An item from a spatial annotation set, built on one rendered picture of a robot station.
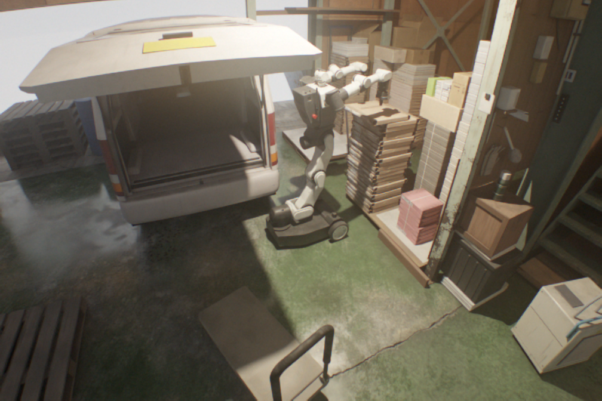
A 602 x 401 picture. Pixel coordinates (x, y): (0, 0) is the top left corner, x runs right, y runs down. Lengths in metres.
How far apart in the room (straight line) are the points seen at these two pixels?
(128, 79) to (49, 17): 5.15
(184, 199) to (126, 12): 4.19
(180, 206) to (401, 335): 2.04
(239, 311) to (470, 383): 1.54
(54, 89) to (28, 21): 5.16
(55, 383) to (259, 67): 2.16
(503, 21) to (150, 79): 1.73
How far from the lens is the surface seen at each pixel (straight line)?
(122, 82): 1.36
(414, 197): 2.76
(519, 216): 2.22
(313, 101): 2.25
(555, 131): 2.77
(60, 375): 2.44
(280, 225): 2.67
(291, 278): 2.53
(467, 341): 2.48
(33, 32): 6.56
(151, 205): 2.77
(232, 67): 1.36
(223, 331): 2.08
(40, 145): 5.59
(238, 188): 2.75
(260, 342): 2.00
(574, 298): 2.35
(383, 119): 2.57
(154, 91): 4.40
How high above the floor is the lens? 1.95
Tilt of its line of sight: 31 degrees down
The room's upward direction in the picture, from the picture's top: straight up
